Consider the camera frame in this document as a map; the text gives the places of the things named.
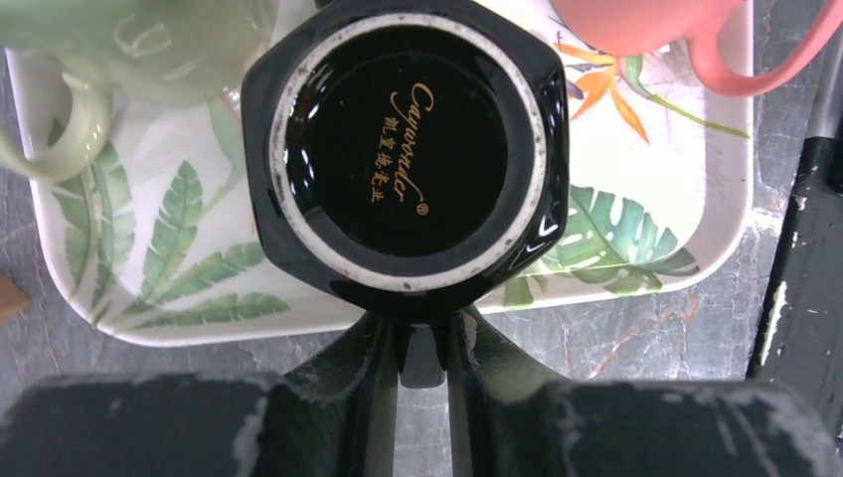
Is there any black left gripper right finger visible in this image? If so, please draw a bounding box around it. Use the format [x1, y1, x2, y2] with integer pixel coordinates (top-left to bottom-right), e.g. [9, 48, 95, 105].
[447, 308, 842, 476]

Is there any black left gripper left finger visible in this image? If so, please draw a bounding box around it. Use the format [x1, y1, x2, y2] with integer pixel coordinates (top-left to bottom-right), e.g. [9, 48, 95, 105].
[1, 314, 397, 476]

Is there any black octagonal mug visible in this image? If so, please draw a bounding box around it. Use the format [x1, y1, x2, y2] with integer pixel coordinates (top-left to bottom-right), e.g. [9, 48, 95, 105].
[240, 0, 572, 390]

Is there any light green mug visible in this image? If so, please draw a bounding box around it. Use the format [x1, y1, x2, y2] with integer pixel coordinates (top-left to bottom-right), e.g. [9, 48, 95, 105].
[1, 1, 278, 182]

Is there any pink mug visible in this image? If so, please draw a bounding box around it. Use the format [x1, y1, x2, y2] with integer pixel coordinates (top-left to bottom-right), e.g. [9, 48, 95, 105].
[552, 0, 842, 97]

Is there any small tan wooden cube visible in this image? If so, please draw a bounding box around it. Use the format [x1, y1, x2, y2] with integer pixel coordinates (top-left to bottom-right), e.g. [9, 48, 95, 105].
[0, 272, 31, 326]

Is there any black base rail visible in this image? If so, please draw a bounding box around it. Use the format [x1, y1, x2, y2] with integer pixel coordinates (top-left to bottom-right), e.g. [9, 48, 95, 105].
[745, 39, 843, 436]

